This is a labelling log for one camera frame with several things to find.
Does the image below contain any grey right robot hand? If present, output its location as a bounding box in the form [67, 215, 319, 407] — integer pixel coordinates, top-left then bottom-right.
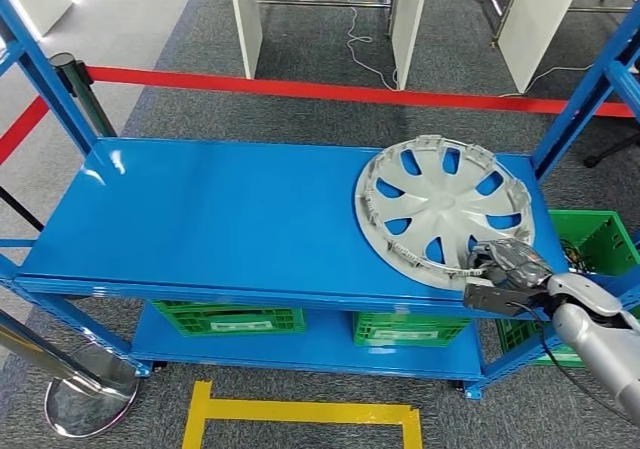
[467, 237, 554, 293]

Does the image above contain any silver plastic wheel hubcap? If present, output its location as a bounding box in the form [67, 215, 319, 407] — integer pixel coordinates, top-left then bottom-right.
[353, 134, 535, 294]

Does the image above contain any blue metal shelf rack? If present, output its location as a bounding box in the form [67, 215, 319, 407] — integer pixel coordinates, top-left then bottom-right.
[0, 0, 640, 402]

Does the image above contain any white desk with metal bar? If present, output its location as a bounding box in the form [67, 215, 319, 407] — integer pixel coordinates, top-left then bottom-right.
[227, 0, 432, 92]

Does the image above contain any red barrier belt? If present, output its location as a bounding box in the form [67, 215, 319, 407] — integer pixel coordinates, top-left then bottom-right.
[0, 96, 50, 168]
[85, 65, 635, 119]

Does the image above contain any chrome stanchion with round base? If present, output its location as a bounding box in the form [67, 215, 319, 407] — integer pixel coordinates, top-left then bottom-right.
[0, 307, 140, 440]

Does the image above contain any thin black pole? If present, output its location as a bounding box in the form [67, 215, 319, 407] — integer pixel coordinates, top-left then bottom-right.
[0, 185, 45, 234]

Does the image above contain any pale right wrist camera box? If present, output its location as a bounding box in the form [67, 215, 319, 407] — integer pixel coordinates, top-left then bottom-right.
[462, 280, 551, 321]

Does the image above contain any bundle of cables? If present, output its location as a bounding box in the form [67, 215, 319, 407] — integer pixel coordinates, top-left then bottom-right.
[559, 237, 597, 276]

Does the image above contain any green plastic crate with cables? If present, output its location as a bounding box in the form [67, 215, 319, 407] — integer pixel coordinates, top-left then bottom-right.
[496, 209, 640, 368]

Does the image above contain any white floor cable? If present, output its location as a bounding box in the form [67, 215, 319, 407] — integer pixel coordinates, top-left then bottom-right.
[497, 64, 594, 100]
[342, 0, 400, 92]

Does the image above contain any dark stanchion post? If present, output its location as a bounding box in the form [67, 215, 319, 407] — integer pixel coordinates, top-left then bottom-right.
[48, 52, 118, 140]

